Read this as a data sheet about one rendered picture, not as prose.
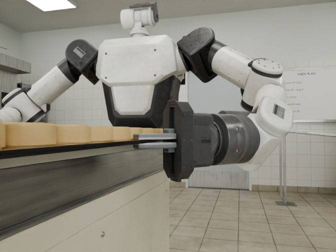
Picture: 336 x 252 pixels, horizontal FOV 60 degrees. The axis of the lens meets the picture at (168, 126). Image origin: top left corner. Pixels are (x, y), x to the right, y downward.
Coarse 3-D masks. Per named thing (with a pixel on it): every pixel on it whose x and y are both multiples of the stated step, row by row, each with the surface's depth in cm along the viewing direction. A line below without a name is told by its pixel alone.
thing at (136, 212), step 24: (96, 192) 37; (120, 192) 42; (144, 192) 52; (168, 192) 69; (48, 216) 27; (72, 216) 30; (96, 216) 35; (120, 216) 42; (144, 216) 52; (168, 216) 69; (0, 240) 22; (24, 240) 24; (48, 240) 27; (72, 240) 30; (96, 240) 35; (120, 240) 42; (144, 240) 52; (168, 240) 68
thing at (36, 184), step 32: (0, 160) 23; (32, 160) 26; (64, 160) 31; (96, 160) 37; (128, 160) 48; (160, 160) 66; (0, 192) 23; (32, 192) 26; (64, 192) 31; (0, 224) 23
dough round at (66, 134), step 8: (56, 128) 28; (64, 128) 28; (72, 128) 28; (80, 128) 29; (88, 128) 30; (56, 136) 28; (64, 136) 28; (72, 136) 28; (80, 136) 29; (88, 136) 30; (56, 144) 28; (64, 144) 28; (72, 144) 28
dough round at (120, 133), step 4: (116, 128) 39; (120, 128) 39; (124, 128) 39; (128, 128) 40; (116, 132) 39; (120, 132) 39; (124, 132) 39; (128, 132) 40; (116, 136) 39; (120, 136) 39; (124, 136) 39; (128, 136) 40; (112, 140) 39; (116, 140) 39; (120, 140) 39; (124, 140) 40
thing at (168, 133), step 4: (164, 128) 45; (168, 128) 44; (172, 128) 45; (164, 132) 45; (168, 132) 44; (172, 132) 44; (136, 136) 42; (140, 136) 41; (144, 136) 42; (148, 136) 42; (152, 136) 42; (156, 136) 42; (160, 136) 43; (164, 136) 43; (168, 136) 43; (172, 136) 43
